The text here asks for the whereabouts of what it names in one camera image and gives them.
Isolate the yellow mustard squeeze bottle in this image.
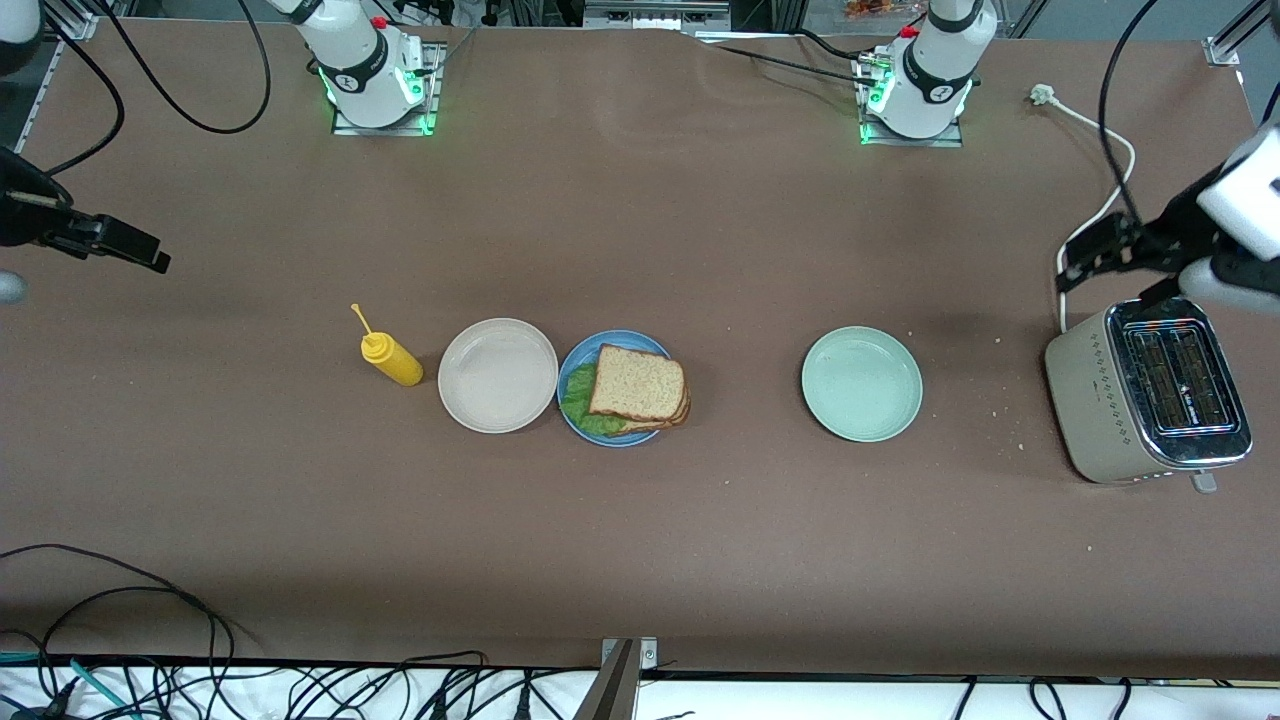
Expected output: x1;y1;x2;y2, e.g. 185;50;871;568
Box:
351;303;424;387

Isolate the brown bread slice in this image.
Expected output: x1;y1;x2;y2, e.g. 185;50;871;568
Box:
605;385;692;435
588;343;688;422

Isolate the green lettuce leaf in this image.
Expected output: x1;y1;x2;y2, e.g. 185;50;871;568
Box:
561;362;629;438

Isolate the pale green round plate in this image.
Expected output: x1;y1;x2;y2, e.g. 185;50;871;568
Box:
800;325;924;444

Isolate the beige round plate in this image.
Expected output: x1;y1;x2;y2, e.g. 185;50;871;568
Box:
437;317;560;435

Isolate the blue round plate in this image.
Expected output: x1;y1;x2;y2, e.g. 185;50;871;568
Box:
556;329;673;448

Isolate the beige chrome toaster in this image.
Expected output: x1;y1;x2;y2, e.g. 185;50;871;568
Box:
1044;296;1254;494

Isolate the silver power strip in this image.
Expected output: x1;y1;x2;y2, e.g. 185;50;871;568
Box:
583;0;732;31

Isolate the aluminium frame rail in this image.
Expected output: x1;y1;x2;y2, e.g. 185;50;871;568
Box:
1203;0;1280;67
18;0;96;151

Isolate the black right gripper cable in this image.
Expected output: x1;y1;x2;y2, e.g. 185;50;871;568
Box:
40;20;126;179

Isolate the long black right arm cable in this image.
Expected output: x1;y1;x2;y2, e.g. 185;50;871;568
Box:
95;0;273;135

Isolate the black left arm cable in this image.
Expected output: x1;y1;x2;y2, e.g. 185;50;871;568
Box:
1098;0;1161;226

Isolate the white toaster power cord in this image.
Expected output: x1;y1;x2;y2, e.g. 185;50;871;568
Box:
1030;83;1138;336

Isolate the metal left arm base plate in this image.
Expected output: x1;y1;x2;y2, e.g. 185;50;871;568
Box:
858;55;966;148

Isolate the black floor cable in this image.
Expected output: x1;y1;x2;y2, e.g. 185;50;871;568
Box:
40;586;236;720
0;544;263;651
290;650;491;720

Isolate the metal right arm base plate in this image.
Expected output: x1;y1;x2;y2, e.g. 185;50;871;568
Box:
332;42;441;137

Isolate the black cable on table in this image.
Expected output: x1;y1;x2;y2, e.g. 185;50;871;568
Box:
700;28;881;89

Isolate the teal floor cable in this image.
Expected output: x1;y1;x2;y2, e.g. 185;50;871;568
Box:
0;652;131;720

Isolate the grey metal camera post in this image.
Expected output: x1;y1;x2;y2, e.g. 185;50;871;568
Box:
575;637;659;720

